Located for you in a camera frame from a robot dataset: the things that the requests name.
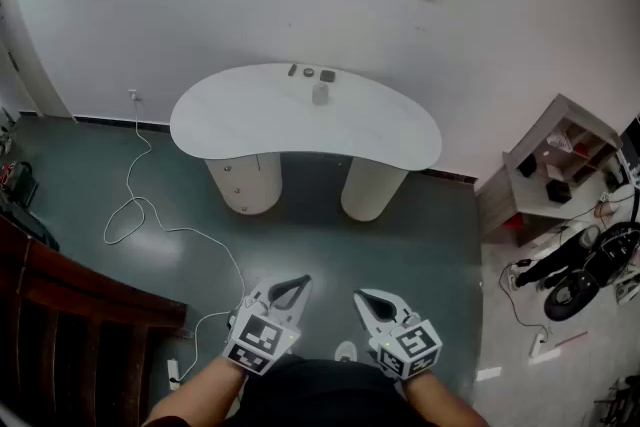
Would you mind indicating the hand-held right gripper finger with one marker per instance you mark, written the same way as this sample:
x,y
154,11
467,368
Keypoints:
x,y
392,300
367,315

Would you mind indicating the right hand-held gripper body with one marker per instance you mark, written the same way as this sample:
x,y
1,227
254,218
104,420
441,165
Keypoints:
x,y
407,347

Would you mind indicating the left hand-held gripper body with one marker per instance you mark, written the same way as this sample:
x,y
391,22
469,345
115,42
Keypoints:
x,y
260,335

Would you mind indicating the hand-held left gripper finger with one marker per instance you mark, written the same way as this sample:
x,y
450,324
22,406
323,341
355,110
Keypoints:
x,y
280,283
299,297

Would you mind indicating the grey cylindrical cup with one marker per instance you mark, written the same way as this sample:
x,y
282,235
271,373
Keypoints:
x,y
320,94

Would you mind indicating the person's left forearm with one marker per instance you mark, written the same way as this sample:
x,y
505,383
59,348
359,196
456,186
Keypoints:
x,y
200,390

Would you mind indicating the person's right forearm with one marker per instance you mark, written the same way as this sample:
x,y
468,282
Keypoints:
x,y
435,397

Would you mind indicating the white kidney-shaped table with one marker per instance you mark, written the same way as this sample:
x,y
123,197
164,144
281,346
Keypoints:
x,y
260,115

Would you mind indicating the person's white shoe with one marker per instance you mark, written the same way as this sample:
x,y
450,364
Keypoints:
x,y
345,350

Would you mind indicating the person's black clothing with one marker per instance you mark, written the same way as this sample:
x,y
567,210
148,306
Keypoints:
x,y
325,395

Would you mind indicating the white floor power strip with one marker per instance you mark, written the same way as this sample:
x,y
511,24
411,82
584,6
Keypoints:
x,y
538,345

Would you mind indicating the black round stool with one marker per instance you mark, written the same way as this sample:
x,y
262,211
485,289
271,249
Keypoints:
x,y
570,295

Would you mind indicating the grey wooden shelf unit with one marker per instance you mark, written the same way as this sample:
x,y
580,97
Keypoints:
x,y
545,185

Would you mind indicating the dark wooden furniture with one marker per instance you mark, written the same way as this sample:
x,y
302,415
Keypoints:
x,y
60,315

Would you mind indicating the black square compact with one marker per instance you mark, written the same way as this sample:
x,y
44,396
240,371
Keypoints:
x,y
327,76

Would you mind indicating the small round tin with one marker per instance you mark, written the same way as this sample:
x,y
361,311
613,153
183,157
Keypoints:
x,y
308,72

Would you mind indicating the black lipstick tube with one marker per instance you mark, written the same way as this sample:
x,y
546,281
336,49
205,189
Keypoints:
x,y
292,70

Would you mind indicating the white wall plug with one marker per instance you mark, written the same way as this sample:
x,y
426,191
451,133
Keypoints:
x,y
134,95

